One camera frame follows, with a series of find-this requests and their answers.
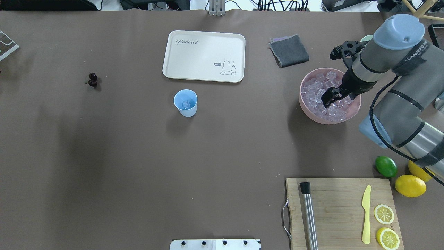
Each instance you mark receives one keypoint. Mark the green lime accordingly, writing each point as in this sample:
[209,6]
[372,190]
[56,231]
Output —
[386,166]

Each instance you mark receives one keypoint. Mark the steel muddler black tip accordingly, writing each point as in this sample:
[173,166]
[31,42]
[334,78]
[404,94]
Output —
[309,214]

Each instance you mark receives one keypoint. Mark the clear ice cube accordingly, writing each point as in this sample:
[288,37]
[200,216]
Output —
[186,104]

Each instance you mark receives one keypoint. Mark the grey folded cloth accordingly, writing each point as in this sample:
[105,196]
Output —
[288,50]

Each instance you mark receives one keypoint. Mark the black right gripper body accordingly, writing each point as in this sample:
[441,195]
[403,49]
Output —
[354,86]

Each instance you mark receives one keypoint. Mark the yellow lemon outer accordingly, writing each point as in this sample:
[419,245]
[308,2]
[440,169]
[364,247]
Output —
[418,171]

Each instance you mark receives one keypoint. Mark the dark red cherries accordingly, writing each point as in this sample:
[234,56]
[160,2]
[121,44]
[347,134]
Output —
[93,80]

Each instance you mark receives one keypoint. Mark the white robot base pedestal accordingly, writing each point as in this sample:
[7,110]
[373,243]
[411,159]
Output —
[215,244]

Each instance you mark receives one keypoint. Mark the upper lemon slice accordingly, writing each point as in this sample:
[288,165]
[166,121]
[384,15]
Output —
[388,239]

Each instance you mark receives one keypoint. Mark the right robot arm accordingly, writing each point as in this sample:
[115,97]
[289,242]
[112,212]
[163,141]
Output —
[393,120]

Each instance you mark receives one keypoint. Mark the wooden cutting board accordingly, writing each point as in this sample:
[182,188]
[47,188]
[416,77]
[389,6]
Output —
[338,212]

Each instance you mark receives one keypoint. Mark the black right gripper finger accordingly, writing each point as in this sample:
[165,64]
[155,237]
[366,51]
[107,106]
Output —
[342,99]
[330,96]

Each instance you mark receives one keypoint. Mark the light blue cup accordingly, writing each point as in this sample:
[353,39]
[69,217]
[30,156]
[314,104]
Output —
[183,95]

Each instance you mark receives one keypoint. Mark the yellow lemon near board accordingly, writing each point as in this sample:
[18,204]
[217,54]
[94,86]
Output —
[410,186]

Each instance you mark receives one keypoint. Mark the white bottle rack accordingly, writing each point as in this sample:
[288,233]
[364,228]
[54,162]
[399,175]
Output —
[7,46]

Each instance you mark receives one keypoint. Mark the pink bowl of ice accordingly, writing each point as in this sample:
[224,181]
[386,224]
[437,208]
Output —
[312,87]

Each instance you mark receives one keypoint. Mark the cream rabbit tray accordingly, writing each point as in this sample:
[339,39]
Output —
[205,56]

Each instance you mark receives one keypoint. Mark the light green bowl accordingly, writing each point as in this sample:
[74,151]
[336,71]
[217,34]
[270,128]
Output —
[367,38]

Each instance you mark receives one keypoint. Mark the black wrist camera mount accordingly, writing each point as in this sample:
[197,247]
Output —
[348,52]

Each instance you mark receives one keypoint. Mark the yellow plastic knife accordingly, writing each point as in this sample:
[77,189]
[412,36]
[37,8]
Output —
[366,237]

